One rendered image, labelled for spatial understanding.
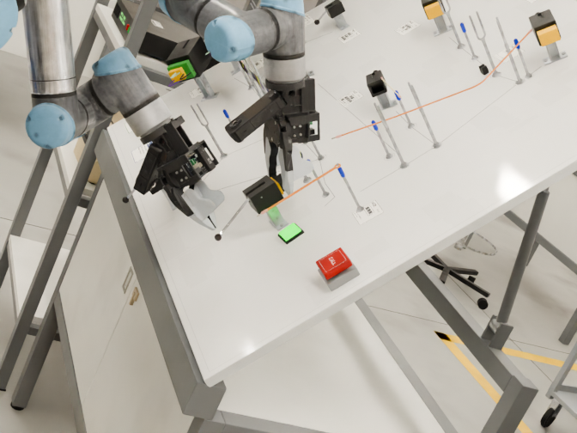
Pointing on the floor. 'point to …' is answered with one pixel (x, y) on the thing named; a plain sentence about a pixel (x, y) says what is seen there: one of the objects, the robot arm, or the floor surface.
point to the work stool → (463, 271)
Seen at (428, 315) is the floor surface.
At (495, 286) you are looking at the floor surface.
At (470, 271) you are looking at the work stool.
